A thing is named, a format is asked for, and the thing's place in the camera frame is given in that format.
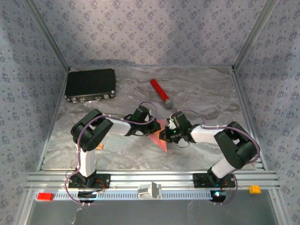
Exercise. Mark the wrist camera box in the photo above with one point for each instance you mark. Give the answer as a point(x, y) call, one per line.
point(171, 123)
point(148, 117)

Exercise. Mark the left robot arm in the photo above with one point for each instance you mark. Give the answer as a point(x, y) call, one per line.
point(91, 131)

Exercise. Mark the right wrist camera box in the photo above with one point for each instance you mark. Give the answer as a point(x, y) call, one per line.
point(171, 123)

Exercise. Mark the small wooden block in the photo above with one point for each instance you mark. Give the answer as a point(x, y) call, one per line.
point(100, 147)

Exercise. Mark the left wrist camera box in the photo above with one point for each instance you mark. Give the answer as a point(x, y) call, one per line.
point(148, 117)

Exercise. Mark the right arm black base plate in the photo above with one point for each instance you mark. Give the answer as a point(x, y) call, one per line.
point(199, 180)

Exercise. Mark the pink paper sheet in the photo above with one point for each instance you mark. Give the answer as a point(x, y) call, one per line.
point(161, 145)

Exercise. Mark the aluminium mounting rail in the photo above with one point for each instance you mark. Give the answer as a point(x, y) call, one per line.
point(164, 178)

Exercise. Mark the yellow toy brick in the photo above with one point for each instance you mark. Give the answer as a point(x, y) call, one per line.
point(254, 189)

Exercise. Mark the black hard case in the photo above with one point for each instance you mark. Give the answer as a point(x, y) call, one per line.
point(90, 82)

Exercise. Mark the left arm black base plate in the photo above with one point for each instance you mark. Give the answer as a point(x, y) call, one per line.
point(105, 180)

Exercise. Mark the small circuit board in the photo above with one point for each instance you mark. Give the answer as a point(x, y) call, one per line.
point(219, 195)
point(87, 196)

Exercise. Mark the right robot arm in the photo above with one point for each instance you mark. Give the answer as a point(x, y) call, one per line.
point(236, 145)

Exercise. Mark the grey metal bracket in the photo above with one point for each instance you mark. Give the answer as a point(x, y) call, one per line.
point(150, 191)

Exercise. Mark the aluminium table side rail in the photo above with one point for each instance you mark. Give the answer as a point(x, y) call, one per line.
point(55, 112)
point(240, 91)

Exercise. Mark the red toy brick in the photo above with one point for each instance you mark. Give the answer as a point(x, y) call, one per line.
point(45, 196)

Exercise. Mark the red microphone silver head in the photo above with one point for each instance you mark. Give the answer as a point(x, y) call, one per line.
point(160, 91)

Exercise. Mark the aluminium frame post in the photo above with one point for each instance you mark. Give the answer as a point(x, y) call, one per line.
point(253, 32)

